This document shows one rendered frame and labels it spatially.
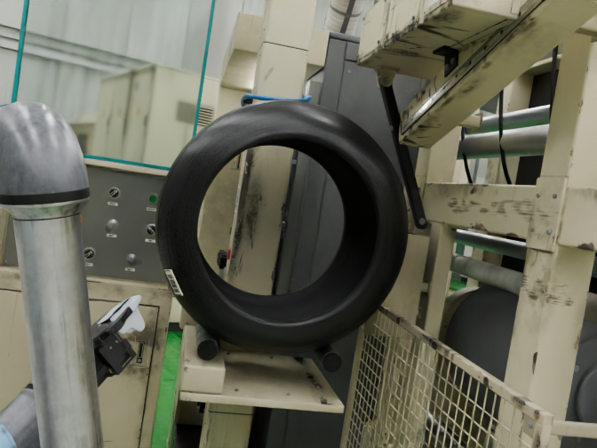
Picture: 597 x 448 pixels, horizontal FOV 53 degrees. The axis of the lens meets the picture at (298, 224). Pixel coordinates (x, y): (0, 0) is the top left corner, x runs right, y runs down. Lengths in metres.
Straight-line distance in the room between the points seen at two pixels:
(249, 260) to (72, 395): 0.86
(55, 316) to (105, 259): 1.11
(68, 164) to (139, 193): 1.12
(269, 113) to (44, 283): 0.63
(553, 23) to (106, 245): 1.41
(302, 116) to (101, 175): 0.86
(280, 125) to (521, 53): 0.50
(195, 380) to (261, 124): 0.56
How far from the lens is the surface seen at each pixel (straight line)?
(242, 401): 1.36
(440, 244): 1.74
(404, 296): 1.71
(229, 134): 1.27
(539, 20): 1.18
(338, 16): 2.30
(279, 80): 1.67
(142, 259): 1.97
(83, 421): 0.93
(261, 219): 1.65
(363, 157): 1.31
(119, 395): 2.03
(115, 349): 1.16
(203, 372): 1.33
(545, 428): 0.99
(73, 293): 0.87
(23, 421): 1.07
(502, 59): 1.28
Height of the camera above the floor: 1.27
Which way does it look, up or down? 3 degrees down
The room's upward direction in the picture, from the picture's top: 9 degrees clockwise
